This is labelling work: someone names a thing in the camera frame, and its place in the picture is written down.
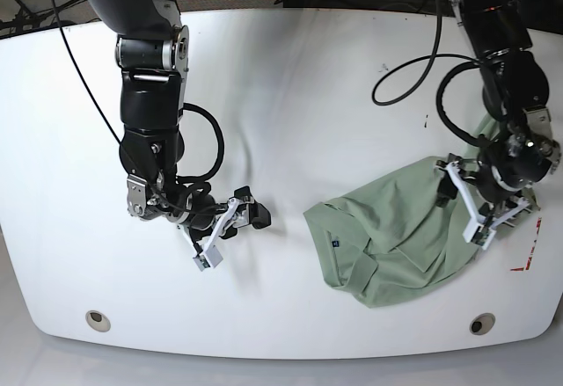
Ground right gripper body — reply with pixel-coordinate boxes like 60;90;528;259
184;199;258;241

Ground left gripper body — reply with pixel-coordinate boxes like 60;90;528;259
462;152;528;210

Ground green T-shirt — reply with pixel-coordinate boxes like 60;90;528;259
303;156;482;308

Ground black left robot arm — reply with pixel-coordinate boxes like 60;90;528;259
436;0;562;242

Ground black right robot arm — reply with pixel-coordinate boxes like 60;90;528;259
88;0;228;240

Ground red tape rectangle marking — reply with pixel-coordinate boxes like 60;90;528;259
508;215;543;273

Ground right table grommet hole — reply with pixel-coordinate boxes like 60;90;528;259
469;313;496;336

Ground table grommet hole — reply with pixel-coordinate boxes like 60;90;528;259
85;310;111;333
469;313;496;336

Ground left table grommet hole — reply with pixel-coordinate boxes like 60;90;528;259
85;310;111;333

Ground black tripod legs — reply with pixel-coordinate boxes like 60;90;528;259
1;0;99;40

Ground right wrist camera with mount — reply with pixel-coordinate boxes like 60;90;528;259
178;218;227;272

